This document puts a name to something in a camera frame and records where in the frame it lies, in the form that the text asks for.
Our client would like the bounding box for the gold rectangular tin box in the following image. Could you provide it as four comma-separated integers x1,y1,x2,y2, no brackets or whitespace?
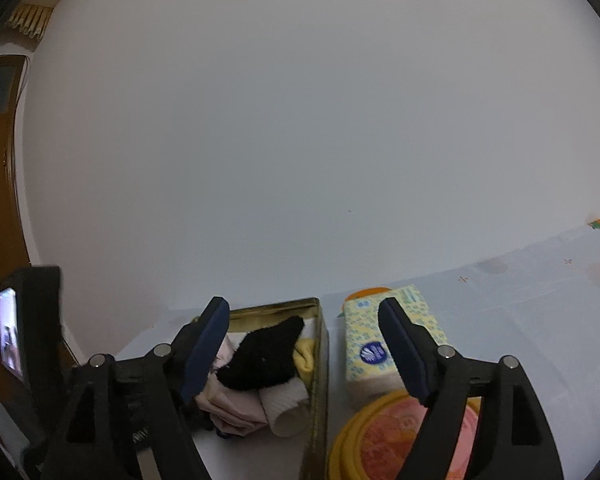
193,297,329,479

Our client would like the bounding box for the white waffle cloth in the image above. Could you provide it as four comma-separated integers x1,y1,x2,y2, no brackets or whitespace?
259,377,311,438

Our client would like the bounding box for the black fuzzy cloth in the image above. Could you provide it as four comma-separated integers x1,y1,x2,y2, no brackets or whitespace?
216,315,304,392

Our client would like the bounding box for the pink cloth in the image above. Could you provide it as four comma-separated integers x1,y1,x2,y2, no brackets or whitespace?
195,337,268,437

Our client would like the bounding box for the yellow cloth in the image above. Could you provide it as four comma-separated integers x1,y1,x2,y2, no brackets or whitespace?
292,338,315,388

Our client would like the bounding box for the persimmon print tablecloth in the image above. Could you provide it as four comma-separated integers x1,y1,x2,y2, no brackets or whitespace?
114,216,600,480

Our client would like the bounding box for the yellow dotted tissue pack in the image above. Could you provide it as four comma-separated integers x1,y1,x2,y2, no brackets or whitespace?
342,285,448,408

